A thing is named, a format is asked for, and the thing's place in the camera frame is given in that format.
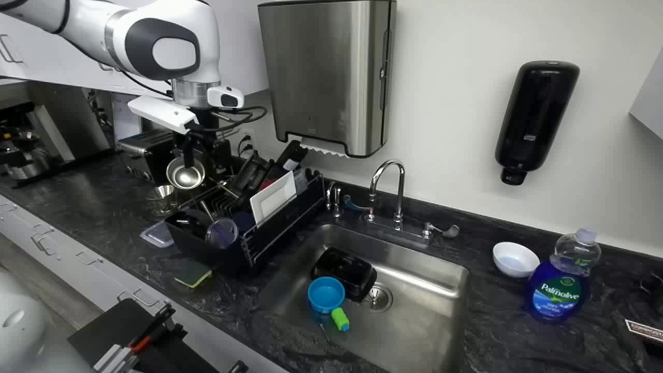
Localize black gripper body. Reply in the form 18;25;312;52
177;105;225;151

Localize black dish rack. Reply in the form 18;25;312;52
164;141;329;274

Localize teal dish brush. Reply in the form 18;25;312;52
341;192;378;218

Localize chrome sink faucet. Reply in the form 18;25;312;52
324;159;462;250

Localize sink drain strainer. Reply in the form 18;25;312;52
365;283;397;310

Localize stainless steel sink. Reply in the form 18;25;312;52
258;220;473;373

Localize blue dish soap bottle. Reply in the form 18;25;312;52
522;226;604;325

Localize steel bowl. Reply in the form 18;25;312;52
164;154;208;192

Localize steel toaster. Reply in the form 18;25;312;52
119;131;179;183

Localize blue cup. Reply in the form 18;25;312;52
231;207;258;239

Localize white cutting board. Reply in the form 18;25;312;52
246;171;300;228

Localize clear drinking glass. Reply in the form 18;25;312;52
203;216;242;250

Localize black kitchen utensil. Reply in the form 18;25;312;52
275;138;312;175

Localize clear plastic lid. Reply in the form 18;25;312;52
139;220;177;248

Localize green yellow sponge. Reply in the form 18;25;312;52
170;259;216;291

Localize steel paper towel dispenser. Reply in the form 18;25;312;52
258;0;399;159

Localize black coffee machine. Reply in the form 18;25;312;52
0;101;80;183

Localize black marker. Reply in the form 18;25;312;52
127;302;179;351

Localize black plastic container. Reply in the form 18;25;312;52
310;247;379;304

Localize red marker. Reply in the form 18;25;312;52
129;323;172;357

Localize black tray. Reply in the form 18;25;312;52
67;297;221;373

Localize white marker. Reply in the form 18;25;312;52
92;343;142;373

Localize small white bowl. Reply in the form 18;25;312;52
491;240;543;280

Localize red striped packet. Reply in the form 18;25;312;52
621;317;663;346

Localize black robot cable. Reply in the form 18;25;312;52
197;101;269;136

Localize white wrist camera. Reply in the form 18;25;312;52
127;93;202;136

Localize blue scoop green handle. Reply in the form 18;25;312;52
307;275;353;333

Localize black wall soap dispenser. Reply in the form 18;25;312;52
494;61;583;186

